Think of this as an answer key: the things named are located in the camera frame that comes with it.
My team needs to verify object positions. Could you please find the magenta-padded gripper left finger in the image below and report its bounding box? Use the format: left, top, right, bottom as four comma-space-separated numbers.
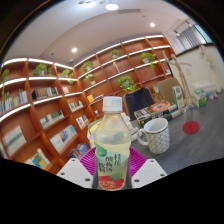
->
56, 148, 101, 190

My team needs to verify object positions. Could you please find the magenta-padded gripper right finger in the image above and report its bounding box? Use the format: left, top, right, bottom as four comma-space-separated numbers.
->
128, 147, 168, 190

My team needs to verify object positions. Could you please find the clear bottle with yellow drink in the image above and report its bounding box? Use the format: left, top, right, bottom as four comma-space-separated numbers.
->
93, 96, 132, 192

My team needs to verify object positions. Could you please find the white mug with triangle pattern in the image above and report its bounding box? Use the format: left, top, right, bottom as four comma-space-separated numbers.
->
137, 117, 171, 155

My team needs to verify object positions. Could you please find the flat round red coaster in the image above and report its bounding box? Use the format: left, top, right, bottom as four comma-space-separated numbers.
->
182, 120, 201, 135

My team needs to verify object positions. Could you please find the wooden shelf unit with books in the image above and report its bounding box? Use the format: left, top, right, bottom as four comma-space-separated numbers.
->
0, 34, 176, 174

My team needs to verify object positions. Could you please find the dark office chair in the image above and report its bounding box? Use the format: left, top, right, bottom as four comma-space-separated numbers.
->
123, 86, 156, 121

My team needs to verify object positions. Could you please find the green and white carton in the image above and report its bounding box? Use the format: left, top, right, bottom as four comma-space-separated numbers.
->
171, 84, 186, 110

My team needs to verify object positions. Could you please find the wooden artist mannequin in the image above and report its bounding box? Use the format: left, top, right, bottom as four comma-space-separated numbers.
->
162, 49, 194, 106

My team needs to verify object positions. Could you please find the stack of white books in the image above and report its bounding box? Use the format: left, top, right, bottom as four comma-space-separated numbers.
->
191, 79, 218, 99

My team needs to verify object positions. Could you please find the grey curtain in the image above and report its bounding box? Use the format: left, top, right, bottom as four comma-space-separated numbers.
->
174, 24, 204, 51

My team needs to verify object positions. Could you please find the window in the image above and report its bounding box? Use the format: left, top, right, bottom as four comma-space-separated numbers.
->
194, 23, 214, 44

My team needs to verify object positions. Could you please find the group of ceiling lights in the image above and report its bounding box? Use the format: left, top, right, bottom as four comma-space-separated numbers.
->
70, 0, 158, 54

